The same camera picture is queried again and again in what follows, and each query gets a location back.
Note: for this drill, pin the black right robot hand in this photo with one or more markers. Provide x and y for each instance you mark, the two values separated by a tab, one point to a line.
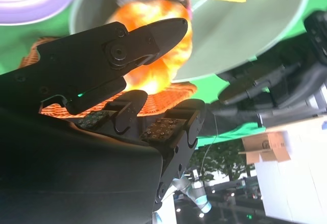
64	170

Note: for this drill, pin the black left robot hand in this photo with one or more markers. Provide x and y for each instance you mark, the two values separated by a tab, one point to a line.
293	86

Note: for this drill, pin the pale grey-green bowl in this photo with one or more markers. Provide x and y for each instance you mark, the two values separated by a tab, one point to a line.
242	30

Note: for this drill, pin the orange striped pumpkin bread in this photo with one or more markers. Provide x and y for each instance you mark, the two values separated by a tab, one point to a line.
150	78

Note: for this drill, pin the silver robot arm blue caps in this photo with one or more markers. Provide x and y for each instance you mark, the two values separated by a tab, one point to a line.
196	193

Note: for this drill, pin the orange wicker basket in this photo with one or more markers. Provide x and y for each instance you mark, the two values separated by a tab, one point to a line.
173	94

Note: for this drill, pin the lavender round plate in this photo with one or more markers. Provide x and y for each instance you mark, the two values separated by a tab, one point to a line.
30	2

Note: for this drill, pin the brown cardboard box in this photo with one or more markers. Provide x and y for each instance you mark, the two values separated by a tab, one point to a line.
268	145

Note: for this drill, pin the green tablecloth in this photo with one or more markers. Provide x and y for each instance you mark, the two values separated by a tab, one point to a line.
207	88

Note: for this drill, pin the large white block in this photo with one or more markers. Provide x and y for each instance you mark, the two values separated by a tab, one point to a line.
293	183

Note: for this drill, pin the green leafy plant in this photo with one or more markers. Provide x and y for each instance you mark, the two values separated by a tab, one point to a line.
222	157

